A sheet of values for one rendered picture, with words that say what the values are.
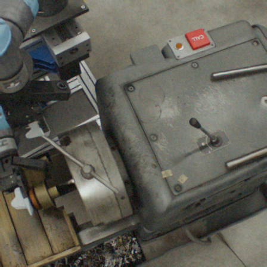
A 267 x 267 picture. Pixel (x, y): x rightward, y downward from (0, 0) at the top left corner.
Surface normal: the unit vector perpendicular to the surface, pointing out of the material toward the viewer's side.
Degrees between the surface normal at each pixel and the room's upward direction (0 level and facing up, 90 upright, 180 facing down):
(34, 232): 0
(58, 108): 0
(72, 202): 5
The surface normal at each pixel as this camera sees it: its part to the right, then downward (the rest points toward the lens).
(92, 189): 0.19, 0.09
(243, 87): 0.01, -0.34
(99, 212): 0.33, 0.53
